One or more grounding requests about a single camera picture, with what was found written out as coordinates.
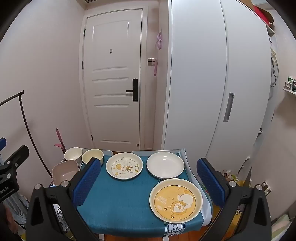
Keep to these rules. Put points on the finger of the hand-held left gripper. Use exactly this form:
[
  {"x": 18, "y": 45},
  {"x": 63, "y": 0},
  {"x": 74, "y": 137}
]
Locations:
[
  {"x": 2, "y": 143},
  {"x": 18, "y": 155}
]

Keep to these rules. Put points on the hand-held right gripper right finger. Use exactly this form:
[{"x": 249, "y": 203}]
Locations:
[{"x": 210, "y": 183}]

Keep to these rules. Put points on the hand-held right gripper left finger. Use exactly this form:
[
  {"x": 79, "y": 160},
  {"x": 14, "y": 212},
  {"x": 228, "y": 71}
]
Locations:
[{"x": 86, "y": 183}]

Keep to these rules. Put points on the pink bowl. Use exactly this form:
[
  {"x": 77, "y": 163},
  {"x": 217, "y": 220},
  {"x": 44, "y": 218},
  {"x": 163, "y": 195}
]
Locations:
[{"x": 62, "y": 172}]

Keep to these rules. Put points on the yellow bear print plate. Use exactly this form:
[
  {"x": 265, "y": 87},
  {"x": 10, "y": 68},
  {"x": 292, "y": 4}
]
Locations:
[{"x": 175, "y": 201}]

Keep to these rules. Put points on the duck print plate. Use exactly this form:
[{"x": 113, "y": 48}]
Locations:
[{"x": 124, "y": 168}]

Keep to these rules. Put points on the plain white plate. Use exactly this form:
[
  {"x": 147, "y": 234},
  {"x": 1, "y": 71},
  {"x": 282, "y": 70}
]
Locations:
[{"x": 165, "y": 164}]

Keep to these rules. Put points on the cream bowl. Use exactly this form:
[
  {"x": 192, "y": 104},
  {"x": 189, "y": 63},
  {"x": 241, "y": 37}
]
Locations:
[{"x": 91, "y": 155}]

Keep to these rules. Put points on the yellow bag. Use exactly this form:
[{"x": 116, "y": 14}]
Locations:
[{"x": 240, "y": 183}]

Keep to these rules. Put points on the white bowl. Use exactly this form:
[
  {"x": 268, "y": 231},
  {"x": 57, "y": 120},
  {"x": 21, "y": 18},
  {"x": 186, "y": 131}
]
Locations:
[{"x": 72, "y": 154}]

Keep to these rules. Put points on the white plastic table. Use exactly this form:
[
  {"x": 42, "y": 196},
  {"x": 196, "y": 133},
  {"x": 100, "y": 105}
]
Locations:
[{"x": 108, "y": 152}]

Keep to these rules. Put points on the black clothes rack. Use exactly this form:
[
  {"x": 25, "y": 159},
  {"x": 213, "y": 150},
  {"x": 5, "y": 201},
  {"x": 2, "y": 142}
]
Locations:
[{"x": 22, "y": 109}]

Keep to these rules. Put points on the teal patterned table cloth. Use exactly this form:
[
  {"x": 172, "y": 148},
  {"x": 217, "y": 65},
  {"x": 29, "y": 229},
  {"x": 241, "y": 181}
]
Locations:
[{"x": 122, "y": 204}]

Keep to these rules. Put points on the pink broom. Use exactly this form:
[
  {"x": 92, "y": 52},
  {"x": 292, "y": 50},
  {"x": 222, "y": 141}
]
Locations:
[{"x": 59, "y": 139}]

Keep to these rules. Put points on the white door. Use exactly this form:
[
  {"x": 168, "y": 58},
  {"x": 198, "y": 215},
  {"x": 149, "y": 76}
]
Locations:
[{"x": 111, "y": 120}]

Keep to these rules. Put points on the white wardrobe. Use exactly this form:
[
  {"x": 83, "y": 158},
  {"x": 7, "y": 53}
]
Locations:
[{"x": 196, "y": 81}]

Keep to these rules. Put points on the pink hanging strip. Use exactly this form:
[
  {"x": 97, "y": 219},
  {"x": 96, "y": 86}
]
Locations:
[{"x": 155, "y": 68}]

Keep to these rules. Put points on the purple hanging ribbon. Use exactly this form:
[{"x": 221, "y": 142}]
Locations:
[{"x": 159, "y": 39}]

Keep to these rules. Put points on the red box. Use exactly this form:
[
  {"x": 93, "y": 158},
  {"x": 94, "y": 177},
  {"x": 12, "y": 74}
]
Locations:
[{"x": 261, "y": 14}]

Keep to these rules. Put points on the white wall shelf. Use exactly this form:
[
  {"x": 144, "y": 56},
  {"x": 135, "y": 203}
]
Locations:
[{"x": 290, "y": 88}]

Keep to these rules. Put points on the grey light switch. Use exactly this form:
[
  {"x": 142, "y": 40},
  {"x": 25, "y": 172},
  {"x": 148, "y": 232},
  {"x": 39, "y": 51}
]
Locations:
[{"x": 151, "y": 61}]

